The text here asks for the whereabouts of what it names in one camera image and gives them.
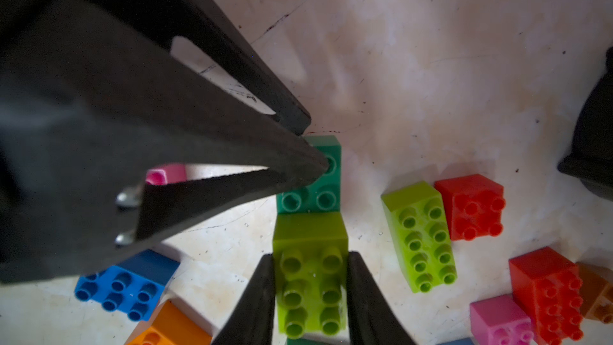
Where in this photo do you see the pink block left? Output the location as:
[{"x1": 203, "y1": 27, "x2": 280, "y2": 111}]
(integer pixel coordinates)
[{"x1": 145, "y1": 163, "x2": 188, "y2": 185}]

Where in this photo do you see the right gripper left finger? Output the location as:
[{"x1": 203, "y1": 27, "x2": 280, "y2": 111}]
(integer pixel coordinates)
[{"x1": 212, "y1": 254, "x2": 276, "y2": 345}]

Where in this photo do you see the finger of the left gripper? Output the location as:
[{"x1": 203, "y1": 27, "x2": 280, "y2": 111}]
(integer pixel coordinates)
[
  {"x1": 71, "y1": 0, "x2": 312, "y2": 136},
  {"x1": 1, "y1": 0, "x2": 328, "y2": 284}
]

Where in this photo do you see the light blue block left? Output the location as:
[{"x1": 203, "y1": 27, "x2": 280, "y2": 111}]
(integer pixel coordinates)
[{"x1": 74, "y1": 250, "x2": 180, "y2": 322}]

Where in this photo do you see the lime block small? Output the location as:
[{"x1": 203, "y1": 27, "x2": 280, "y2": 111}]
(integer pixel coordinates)
[{"x1": 272, "y1": 212, "x2": 349, "y2": 340}]

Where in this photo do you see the red block front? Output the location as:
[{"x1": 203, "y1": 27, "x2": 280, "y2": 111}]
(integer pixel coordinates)
[{"x1": 509, "y1": 247, "x2": 584, "y2": 344}]

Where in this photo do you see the pink block right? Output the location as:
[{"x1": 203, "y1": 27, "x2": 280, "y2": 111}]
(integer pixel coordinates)
[{"x1": 469, "y1": 295, "x2": 535, "y2": 345}]

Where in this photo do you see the light blue block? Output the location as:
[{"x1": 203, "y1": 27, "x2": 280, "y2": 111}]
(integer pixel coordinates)
[
  {"x1": 74, "y1": 250, "x2": 180, "y2": 322},
  {"x1": 439, "y1": 338, "x2": 474, "y2": 345}
]

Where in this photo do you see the pink block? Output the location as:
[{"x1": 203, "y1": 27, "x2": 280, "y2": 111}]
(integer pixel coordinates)
[
  {"x1": 469, "y1": 295, "x2": 535, "y2": 345},
  {"x1": 145, "y1": 163, "x2": 188, "y2": 185}
]

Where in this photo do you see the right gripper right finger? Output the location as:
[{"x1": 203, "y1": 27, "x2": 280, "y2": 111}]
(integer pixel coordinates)
[{"x1": 346, "y1": 252, "x2": 416, "y2": 345}]

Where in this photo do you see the orange block front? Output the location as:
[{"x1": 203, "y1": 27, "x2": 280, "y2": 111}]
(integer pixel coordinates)
[{"x1": 125, "y1": 300, "x2": 212, "y2": 345}]

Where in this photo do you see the dark green block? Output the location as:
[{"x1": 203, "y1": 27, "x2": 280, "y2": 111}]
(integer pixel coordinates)
[{"x1": 276, "y1": 135, "x2": 342, "y2": 214}]

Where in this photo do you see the black round table clock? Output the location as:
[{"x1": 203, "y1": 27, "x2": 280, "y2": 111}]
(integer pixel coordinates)
[{"x1": 557, "y1": 49, "x2": 612, "y2": 201}]

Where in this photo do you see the brown orange block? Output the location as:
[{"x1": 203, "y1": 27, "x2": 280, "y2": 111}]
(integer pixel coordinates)
[{"x1": 577, "y1": 262, "x2": 612, "y2": 324}]

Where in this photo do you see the small red block back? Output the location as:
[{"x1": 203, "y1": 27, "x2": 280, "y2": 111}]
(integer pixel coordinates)
[{"x1": 434, "y1": 174, "x2": 506, "y2": 241}]

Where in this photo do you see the lime long block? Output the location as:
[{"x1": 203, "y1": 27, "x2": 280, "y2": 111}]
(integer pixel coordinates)
[{"x1": 381, "y1": 181, "x2": 458, "y2": 293}]

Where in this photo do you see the green block front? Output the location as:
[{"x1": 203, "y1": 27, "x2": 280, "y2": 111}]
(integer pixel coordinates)
[{"x1": 286, "y1": 339, "x2": 330, "y2": 345}]

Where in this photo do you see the light blue block right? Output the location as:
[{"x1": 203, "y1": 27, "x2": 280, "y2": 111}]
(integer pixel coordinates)
[{"x1": 439, "y1": 338, "x2": 474, "y2": 345}]

